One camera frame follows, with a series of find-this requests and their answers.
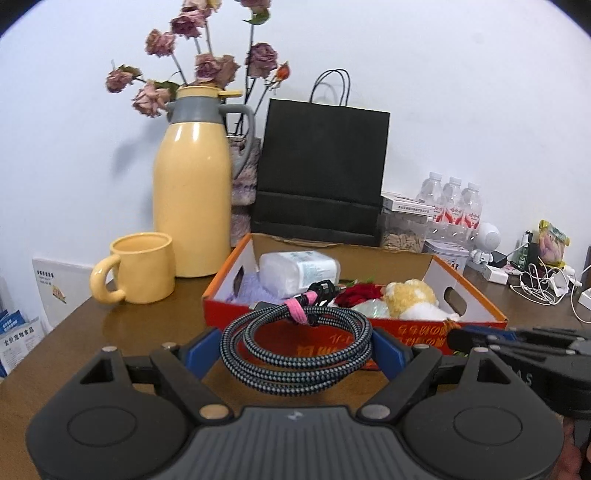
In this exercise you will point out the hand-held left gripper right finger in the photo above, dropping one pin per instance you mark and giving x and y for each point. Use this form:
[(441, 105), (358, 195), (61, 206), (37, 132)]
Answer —
[(390, 353)]

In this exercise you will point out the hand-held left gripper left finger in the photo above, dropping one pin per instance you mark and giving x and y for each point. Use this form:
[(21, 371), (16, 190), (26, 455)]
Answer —
[(203, 350)]

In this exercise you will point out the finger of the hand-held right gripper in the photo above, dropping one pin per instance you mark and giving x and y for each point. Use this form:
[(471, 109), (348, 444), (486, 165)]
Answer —
[(461, 341), (485, 329)]

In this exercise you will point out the red cardboard box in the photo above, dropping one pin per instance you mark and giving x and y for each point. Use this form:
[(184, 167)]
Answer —
[(214, 316)]

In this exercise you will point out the person's right hand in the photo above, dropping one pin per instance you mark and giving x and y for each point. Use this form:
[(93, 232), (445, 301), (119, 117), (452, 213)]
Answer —
[(582, 438)]

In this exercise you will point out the green and white clear packet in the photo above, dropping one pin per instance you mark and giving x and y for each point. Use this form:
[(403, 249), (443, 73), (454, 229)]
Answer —
[(371, 309)]

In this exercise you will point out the white charger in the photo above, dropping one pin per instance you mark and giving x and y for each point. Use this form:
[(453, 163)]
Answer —
[(495, 274)]

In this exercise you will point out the yellow and white plush toy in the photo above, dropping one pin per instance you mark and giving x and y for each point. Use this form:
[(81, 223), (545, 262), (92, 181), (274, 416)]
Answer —
[(411, 297)]

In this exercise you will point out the red fabric rose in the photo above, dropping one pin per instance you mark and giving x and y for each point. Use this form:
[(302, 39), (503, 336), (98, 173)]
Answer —
[(362, 293)]

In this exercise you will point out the black power adapter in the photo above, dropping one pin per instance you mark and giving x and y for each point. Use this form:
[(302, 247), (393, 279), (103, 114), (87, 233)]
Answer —
[(498, 258)]

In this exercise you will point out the purple knitted cloth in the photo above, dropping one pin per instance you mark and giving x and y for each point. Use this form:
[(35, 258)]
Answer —
[(249, 288)]

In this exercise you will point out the pale printed tin box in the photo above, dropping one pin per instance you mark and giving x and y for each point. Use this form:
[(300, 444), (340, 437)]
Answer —
[(448, 254)]

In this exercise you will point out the black upright device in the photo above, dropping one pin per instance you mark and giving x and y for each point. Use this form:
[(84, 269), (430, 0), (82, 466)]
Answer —
[(531, 256)]

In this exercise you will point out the white robot toy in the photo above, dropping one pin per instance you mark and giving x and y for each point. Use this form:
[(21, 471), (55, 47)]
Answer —
[(488, 237)]

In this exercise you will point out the yellow mug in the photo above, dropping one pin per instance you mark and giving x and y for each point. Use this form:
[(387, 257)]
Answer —
[(143, 272)]

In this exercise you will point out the colourful snack packet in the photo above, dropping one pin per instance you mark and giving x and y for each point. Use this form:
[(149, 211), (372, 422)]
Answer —
[(551, 242)]

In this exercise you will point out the clear seed container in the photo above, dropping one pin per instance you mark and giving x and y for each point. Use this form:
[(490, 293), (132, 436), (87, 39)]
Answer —
[(401, 237)]

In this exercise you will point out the water bottle with red label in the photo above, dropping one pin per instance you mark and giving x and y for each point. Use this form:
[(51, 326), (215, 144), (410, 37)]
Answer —
[(471, 207), (429, 191), (451, 198)]

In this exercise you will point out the white flat box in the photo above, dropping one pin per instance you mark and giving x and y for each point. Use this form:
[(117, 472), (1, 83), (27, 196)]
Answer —
[(406, 203)]

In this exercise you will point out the yellow thermos jug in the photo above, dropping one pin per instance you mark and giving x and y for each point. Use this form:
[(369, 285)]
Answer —
[(191, 198)]

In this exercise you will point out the pink fuzzy vase wrap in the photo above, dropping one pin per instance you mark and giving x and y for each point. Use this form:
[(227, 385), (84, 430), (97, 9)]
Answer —
[(242, 184)]

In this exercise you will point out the blue and white packet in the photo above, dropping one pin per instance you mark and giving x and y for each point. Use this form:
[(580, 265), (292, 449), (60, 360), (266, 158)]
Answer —
[(21, 341)]

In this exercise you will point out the black paper bag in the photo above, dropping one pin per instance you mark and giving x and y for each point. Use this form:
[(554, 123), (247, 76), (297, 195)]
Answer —
[(318, 161)]

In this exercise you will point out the dried pink roses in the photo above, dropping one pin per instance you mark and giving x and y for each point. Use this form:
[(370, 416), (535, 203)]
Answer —
[(212, 67)]

